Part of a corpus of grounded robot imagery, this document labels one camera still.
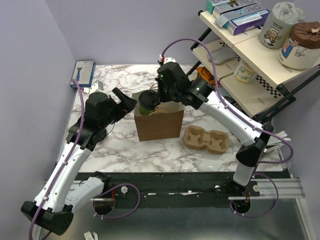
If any green paper cup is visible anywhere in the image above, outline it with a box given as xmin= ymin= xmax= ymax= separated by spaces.
xmin=138 ymin=90 xmax=160 ymax=116

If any black plastic cup lid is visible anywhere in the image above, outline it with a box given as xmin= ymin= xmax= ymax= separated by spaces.
xmin=138 ymin=90 xmax=160 ymax=110

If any brown paper bag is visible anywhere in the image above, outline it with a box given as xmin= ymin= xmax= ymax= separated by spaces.
xmin=133 ymin=101 xmax=185 ymax=142

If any brown cardboard cup carrier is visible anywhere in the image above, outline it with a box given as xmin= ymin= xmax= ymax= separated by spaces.
xmin=183 ymin=125 xmax=230 ymax=155

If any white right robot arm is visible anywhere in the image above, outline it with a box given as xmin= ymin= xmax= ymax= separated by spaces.
xmin=156 ymin=61 xmax=273 ymax=196

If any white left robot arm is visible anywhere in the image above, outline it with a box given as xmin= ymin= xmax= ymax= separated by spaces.
xmin=20 ymin=87 xmax=137 ymax=236

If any orange brown snack bag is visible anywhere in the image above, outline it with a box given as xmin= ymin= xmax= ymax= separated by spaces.
xmin=195 ymin=66 xmax=216 ymax=86

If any blue razor package box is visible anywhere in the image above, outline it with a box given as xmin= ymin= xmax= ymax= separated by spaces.
xmin=70 ymin=60 xmax=96 ymax=88

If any blue snack package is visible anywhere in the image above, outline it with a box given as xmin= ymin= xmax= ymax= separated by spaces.
xmin=230 ymin=101 xmax=249 ymax=116

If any grey stone-shaped pouch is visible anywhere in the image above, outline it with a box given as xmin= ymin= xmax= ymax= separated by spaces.
xmin=211 ymin=46 xmax=236 ymax=65

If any white printed mug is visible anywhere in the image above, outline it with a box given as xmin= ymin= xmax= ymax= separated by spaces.
xmin=233 ymin=59 xmax=258 ymax=84

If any beige black folding shelf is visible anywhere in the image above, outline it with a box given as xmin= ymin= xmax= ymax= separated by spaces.
xmin=189 ymin=10 xmax=320 ymax=123

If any grey toothpaste box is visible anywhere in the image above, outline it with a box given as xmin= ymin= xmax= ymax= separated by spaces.
xmin=212 ymin=0 xmax=265 ymax=28

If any purple toothpaste box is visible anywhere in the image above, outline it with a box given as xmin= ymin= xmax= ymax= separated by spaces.
xmin=226 ymin=9 xmax=270 ymax=36

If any teal toothpaste box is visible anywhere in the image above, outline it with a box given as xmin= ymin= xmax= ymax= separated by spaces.
xmin=205 ymin=0 xmax=238 ymax=15

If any grey tissue paper roll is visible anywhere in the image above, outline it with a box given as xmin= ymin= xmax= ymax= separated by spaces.
xmin=258 ymin=1 xmax=306 ymax=49

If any white plastic scrap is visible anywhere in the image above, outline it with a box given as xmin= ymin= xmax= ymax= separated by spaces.
xmin=84 ymin=231 xmax=99 ymax=240

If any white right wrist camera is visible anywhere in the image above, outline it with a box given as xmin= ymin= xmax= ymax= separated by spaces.
xmin=157 ymin=55 xmax=176 ymax=66

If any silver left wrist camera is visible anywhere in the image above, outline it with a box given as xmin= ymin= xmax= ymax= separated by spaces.
xmin=82 ymin=80 xmax=104 ymax=95

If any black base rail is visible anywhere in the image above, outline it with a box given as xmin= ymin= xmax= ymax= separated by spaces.
xmin=74 ymin=171 xmax=261 ymax=210

